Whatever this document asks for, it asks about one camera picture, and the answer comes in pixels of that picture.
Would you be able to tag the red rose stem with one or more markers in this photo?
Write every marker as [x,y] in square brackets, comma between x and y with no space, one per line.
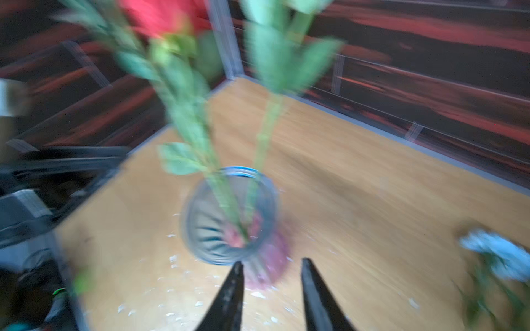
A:
[167,43]

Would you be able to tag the blue purple glass vase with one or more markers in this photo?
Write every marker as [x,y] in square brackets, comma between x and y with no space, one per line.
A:
[255,238]

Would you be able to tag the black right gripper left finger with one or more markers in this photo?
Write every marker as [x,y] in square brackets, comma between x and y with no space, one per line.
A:
[225,312]

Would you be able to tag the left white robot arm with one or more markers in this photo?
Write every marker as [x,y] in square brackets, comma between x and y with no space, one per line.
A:
[39,190]

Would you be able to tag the pink rose stem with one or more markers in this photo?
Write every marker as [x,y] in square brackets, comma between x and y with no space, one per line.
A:
[285,65]

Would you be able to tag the small light blue flower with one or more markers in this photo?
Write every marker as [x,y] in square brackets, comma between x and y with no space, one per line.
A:
[501,266]

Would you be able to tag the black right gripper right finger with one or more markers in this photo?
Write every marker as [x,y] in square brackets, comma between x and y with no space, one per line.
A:
[322,312]

